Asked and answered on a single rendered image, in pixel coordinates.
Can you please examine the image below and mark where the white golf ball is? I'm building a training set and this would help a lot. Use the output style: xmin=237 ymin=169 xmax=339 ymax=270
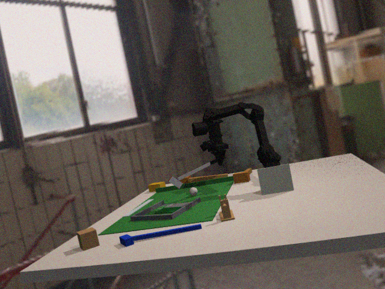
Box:
xmin=189 ymin=187 xmax=198 ymax=196

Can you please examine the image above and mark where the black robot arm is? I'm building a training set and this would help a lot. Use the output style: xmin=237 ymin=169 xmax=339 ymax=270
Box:
xmin=192 ymin=102 xmax=281 ymax=168

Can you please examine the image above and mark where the green mat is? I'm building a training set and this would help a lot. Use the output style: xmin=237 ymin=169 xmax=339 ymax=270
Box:
xmin=98 ymin=181 xmax=234 ymax=235

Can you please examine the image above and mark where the yellow rectangular block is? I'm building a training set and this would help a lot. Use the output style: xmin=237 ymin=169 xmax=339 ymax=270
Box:
xmin=148 ymin=182 xmax=165 ymax=192

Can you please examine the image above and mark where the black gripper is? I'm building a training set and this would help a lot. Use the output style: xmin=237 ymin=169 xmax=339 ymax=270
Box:
xmin=208 ymin=132 xmax=229 ymax=166

